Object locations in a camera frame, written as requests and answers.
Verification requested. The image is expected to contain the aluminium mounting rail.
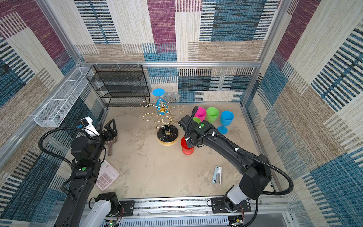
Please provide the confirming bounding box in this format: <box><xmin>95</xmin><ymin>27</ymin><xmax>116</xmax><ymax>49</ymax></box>
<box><xmin>45</xmin><ymin>195</ymin><xmax>284</xmax><ymax>227</ymax></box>

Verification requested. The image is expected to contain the pink wine glass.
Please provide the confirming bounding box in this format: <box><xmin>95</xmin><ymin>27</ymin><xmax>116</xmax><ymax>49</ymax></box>
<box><xmin>194</xmin><ymin>107</ymin><xmax>207</xmax><ymax>121</ymax></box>

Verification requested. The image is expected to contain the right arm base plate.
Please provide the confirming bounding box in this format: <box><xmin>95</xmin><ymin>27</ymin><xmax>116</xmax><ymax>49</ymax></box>
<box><xmin>207</xmin><ymin>197</ymin><xmax>251</xmax><ymax>213</ymax></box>

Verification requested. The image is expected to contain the blue back wine glass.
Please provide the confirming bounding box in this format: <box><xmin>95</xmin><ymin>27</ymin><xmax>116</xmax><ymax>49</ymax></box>
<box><xmin>152</xmin><ymin>88</ymin><xmax>168</xmax><ymax>115</ymax></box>

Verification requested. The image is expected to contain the silver stapler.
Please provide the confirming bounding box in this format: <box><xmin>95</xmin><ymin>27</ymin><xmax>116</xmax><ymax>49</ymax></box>
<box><xmin>212</xmin><ymin>166</ymin><xmax>222</xmax><ymax>185</ymax></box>

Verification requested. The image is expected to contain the blue wine glass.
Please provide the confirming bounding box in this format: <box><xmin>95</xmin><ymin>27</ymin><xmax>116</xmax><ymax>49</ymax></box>
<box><xmin>152</xmin><ymin>88</ymin><xmax>168</xmax><ymax>115</ymax></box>
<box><xmin>217</xmin><ymin>111</ymin><xmax>234</xmax><ymax>134</ymax></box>

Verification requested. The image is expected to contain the green front wine glass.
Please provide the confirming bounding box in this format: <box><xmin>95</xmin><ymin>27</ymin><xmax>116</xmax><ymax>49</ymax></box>
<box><xmin>206</xmin><ymin>107</ymin><xmax>219</xmax><ymax>123</ymax></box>

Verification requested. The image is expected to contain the white mesh wall basket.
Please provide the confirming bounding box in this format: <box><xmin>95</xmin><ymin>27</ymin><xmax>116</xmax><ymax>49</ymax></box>
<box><xmin>34</xmin><ymin>67</ymin><xmax>89</xmax><ymax>127</ymax></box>

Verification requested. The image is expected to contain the red wine glass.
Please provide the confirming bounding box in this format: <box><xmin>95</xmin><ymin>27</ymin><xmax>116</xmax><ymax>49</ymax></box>
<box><xmin>181</xmin><ymin>137</ymin><xmax>194</xmax><ymax>155</ymax></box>

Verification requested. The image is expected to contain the green back wine glass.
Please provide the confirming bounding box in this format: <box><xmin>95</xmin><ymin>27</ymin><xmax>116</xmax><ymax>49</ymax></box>
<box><xmin>193</xmin><ymin>117</ymin><xmax>201</xmax><ymax>124</ymax></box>

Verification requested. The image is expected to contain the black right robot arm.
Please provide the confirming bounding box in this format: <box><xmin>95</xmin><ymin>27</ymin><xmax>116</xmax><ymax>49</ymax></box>
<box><xmin>178</xmin><ymin>106</ymin><xmax>294</xmax><ymax>212</ymax></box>

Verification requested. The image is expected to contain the gold wine glass rack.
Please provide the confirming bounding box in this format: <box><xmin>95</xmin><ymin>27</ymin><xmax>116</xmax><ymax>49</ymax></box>
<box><xmin>140</xmin><ymin>93</ymin><xmax>186</xmax><ymax>146</ymax></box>

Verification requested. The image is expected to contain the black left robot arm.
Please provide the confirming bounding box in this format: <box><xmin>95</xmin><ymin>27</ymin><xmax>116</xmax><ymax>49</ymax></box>
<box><xmin>38</xmin><ymin>119</ymin><xmax>118</xmax><ymax>227</ymax></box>

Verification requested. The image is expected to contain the black wire shelf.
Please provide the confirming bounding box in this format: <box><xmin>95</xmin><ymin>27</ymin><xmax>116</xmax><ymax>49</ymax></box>
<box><xmin>86</xmin><ymin>64</ymin><xmax>150</xmax><ymax>107</ymax></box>

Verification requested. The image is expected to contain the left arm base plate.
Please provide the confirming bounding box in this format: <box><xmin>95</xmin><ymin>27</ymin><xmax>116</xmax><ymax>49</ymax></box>
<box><xmin>115</xmin><ymin>200</ymin><xmax>135</xmax><ymax>218</ymax></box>

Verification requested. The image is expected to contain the blue front wine glass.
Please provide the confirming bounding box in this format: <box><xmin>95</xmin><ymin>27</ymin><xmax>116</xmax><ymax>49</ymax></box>
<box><xmin>217</xmin><ymin>111</ymin><xmax>234</xmax><ymax>134</ymax></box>

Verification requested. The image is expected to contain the green wine glass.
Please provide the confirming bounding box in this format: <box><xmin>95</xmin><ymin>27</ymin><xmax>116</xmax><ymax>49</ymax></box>
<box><xmin>206</xmin><ymin>107</ymin><xmax>219</xmax><ymax>123</ymax></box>
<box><xmin>193</xmin><ymin>117</ymin><xmax>201</xmax><ymax>124</ymax></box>

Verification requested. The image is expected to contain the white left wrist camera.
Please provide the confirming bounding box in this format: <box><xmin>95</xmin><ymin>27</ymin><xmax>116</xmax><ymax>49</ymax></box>
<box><xmin>76</xmin><ymin>116</ymin><xmax>99</xmax><ymax>137</ymax></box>

